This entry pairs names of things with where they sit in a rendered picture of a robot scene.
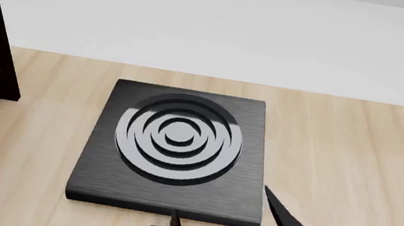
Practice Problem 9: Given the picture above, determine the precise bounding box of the grey ringed burner plate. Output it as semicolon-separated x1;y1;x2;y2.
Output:
108;84;249;195

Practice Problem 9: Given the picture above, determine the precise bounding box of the black electric stove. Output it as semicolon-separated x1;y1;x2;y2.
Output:
64;72;281;226

